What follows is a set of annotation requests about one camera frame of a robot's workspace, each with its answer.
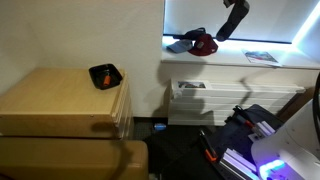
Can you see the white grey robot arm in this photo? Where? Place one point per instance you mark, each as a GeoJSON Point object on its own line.
{"type": "Point", "coordinates": [290, 150]}

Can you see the white window ledge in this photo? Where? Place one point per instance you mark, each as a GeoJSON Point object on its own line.
{"type": "Point", "coordinates": [230, 56]}

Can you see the dark navy cap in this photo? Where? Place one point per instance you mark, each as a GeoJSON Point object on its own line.
{"type": "Point", "coordinates": [193, 33]}

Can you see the maroon cap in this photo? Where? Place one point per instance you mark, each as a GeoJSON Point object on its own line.
{"type": "Point", "coordinates": [204, 46]}

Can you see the light blue cap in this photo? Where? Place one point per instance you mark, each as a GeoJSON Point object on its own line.
{"type": "Point", "coordinates": [180, 46]}

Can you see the small picture brochure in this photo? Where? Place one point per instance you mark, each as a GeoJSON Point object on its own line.
{"type": "Point", "coordinates": [191, 84]}

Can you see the white radiator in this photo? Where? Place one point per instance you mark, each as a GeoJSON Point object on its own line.
{"type": "Point", "coordinates": [233, 103]}

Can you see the black orange clamp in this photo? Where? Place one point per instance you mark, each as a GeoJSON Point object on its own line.
{"type": "Point", "coordinates": [241, 116]}
{"type": "Point", "coordinates": [209, 150]}

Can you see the dark mounting plate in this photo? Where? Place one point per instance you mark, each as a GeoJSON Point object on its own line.
{"type": "Point", "coordinates": [233, 136]}

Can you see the black plastic tray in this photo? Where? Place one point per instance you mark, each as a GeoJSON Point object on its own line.
{"type": "Point", "coordinates": [113, 74]}

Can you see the small blue object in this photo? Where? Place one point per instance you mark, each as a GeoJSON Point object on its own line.
{"type": "Point", "coordinates": [160, 126]}

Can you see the small orange object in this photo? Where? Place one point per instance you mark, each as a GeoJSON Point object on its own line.
{"type": "Point", "coordinates": [107, 80]}

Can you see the aluminium profile rails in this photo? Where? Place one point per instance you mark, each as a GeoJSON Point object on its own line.
{"type": "Point", "coordinates": [236, 163]}

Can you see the light wooden drawer cabinet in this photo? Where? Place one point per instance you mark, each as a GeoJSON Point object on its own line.
{"type": "Point", "coordinates": [50, 96]}

